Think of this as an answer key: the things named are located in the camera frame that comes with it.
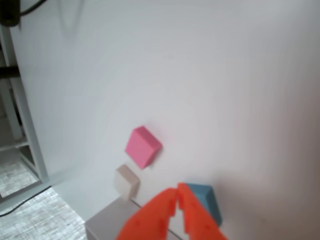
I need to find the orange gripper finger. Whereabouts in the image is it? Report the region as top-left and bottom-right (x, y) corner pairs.
(116, 187), (180, 240)
(176, 182), (229, 240)

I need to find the blue cuboid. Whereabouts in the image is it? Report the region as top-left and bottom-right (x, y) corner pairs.
(184, 182), (223, 227)

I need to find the white box bin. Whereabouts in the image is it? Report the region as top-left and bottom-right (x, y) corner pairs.
(84, 196), (181, 240)

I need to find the white cuboid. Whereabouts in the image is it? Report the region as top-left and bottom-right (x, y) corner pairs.
(113, 164), (141, 202)

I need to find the pink cuboid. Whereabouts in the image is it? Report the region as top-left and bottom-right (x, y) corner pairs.
(124, 125), (164, 171)

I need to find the black metal bar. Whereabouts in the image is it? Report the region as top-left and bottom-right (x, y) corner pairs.
(0, 65), (21, 79)

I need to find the dark blurry device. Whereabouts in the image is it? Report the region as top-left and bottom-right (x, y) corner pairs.
(0, 0), (49, 28)

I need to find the thin black adapter cable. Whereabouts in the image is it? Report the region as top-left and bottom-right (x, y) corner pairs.
(0, 184), (53, 217)

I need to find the white metal rack frame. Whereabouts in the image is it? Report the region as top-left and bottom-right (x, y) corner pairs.
(0, 24), (51, 199)

